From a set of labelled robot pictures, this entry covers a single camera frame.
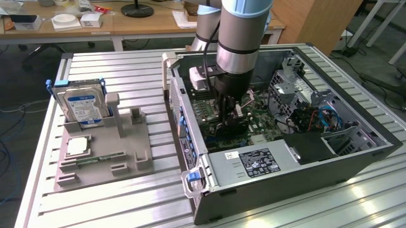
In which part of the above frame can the green motherboard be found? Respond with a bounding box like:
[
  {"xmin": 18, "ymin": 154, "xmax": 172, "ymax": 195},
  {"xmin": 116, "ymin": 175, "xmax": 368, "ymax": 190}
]
[{"xmin": 182, "ymin": 79, "xmax": 276, "ymax": 152}]

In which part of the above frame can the blue disk caddy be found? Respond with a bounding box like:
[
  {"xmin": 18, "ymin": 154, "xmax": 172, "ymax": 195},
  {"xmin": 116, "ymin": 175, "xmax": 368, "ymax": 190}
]
[{"xmin": 45, "ymin": 77, "xmax": 112, "ymax": 119}]

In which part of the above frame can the white paper stack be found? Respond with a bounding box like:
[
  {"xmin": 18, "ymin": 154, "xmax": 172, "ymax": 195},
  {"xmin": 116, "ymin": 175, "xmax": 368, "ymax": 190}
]
[{"xmin": 172, "ymin": 9, "xmax": 197, "ymax": 29}]

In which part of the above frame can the black camera cable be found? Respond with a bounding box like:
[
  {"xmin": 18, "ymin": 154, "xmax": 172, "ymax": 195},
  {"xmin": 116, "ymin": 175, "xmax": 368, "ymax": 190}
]
[{"xmin": 203, "ymin": 20, "xmax": 223, "ymax": 79}]

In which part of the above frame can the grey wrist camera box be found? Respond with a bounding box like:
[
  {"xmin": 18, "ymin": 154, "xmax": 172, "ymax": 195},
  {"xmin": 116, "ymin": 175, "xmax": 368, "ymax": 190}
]
[{"xmin": 188, "ymin": 66, "xmax": 212, "ymax": 92}]

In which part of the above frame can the black and silver PC case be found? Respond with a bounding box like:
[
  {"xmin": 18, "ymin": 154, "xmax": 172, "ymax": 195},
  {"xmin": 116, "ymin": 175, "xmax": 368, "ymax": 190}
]
[{"xmin": 161, "ymin": 46, "xmax": 404, "ymax": 226}]

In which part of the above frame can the blue data cable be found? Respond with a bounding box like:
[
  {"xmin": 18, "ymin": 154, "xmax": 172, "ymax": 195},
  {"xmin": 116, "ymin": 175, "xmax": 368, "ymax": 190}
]
[{"xmin": 317, "ymin": 106, "xmax": 343, "ymax": 131}]

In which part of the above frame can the brown cardboard box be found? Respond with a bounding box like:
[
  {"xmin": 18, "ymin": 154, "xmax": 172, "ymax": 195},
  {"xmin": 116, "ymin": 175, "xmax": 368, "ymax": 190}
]
[{"xmin": 182, "ymin": 0, "xmax": 200, "ymax": 17}]

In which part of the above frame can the silver disk bay cage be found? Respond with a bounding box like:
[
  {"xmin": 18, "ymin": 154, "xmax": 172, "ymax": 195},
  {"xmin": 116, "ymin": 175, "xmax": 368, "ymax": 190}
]
[{"xmin": 272, "ymin": 70, "xmax": 317, "ymax": 119}]

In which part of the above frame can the silver chipset heatsink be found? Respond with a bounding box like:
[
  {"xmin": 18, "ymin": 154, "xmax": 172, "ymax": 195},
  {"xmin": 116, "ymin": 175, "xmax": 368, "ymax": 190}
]
[{"xmin": 249, "ymin": 134, "xmax": 269, "ymax": 144}]

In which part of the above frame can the white labelled box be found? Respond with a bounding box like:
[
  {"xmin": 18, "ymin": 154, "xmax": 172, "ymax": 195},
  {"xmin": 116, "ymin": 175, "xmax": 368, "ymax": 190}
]
[{"xmin": 78, "ymin": 13, "xmax": 104, "ymax": 28}]

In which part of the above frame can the silver socket cover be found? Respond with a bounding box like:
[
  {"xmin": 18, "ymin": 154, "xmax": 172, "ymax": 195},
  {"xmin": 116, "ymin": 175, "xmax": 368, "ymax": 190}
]
[{"xmin": 240, "ymin": 88, "xmax": 255, "ymax": 109}]

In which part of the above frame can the black round lamp base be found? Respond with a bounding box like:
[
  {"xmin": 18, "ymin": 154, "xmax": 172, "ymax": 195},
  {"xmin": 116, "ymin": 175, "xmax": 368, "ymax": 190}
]
[{"xmin": 120, "ymin": 0, "xmax": 154, "ymax": 18}]

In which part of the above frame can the green RAM stick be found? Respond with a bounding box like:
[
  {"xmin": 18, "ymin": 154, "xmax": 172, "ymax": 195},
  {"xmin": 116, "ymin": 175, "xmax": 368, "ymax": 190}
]
[{"xmin": 76, "ymin": 155, "xmax": 117, "ymax": 167}]

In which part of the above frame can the black office chair base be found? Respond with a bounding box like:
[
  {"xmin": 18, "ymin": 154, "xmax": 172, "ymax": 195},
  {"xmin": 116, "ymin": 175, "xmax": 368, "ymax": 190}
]
[{"xmin": 18, "ymin": 41, "xmax": 96, "ymax": 71}]

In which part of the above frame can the black floor stand base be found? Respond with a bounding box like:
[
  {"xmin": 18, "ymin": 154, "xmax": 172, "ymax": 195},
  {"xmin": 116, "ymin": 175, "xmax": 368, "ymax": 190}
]
[{"xmin": 359, "ymin": 73, "xmax": 406, "ymax": 97}]

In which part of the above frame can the white box black top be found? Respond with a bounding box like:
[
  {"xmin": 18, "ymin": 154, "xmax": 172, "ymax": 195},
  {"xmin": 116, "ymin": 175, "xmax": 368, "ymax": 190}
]
[{"xmin": 8, "ymin": 14, "xmax": 42, "ymax": 31}]

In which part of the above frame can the wooden cabinet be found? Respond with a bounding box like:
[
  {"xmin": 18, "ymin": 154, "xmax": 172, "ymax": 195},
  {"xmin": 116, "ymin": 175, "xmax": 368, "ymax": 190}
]
[{"xmin": 272, "ymin": 0, "xmax": 364, "ymax": 57}]

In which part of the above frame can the white table frame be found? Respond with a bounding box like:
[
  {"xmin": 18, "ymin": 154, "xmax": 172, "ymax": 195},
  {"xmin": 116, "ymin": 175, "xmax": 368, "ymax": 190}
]
[{"xmin": 347, "ymin": 0, "xmax": 406, "ymax": 65}]

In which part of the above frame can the silver CPU chip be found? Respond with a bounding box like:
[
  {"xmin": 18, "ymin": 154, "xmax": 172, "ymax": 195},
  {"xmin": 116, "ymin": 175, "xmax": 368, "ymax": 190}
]
[{"xmin": 65, "ymin": 137, "xmax": 89, "ymax": 156}]

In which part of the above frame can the wooden desk white frame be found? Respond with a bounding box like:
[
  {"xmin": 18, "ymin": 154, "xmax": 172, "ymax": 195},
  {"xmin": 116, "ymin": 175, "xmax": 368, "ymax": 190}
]
[{"xmin": 0, "ymin": 0, "xmax": 285, "ymax": 52}]

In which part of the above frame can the white device red dot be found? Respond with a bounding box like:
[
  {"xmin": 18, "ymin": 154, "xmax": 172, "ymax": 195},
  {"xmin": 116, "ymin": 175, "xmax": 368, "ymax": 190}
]
[{"xmin": 331, "ymin": 30, "xmax": 355, "ymax": 52}]

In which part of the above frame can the white box round lid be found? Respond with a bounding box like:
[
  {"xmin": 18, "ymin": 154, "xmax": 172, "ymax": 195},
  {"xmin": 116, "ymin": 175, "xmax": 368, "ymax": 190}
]
[{"xmin": 50, "ymin": 13, "xmax": 82, "ymax": 32}]

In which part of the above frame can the hard disk with blue label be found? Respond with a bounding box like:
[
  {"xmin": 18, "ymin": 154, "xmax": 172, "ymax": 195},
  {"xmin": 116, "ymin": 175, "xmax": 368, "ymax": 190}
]
[{"xmin": 52, "ymin": 82, "xmax": 105, "ymax": 129}]

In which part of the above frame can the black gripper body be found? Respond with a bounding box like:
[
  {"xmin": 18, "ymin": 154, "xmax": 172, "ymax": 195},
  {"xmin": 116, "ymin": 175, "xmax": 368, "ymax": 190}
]
[{"xmin": 212, "ymin": 71, "xmax": 253, "ymax": 100}]

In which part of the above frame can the silver power supply unit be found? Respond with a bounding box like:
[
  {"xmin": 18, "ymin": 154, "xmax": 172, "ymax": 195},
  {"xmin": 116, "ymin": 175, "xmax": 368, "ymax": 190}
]
[{"xmin": 207, "ymin": 139, "xmax": 301, "ymax": 188}]

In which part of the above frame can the CPU socket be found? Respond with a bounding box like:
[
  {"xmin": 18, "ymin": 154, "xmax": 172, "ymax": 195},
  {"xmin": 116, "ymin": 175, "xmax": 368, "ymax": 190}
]
[{"xmin": 211, "ymin": 97, "xmax": 220, "ymax": 117}]

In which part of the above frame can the grey parts rack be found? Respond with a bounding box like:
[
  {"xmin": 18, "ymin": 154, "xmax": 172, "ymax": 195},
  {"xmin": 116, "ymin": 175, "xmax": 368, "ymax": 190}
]
[{"xmin": 53, "ymin": 92, "xmax": 154, "ymax": 192}]

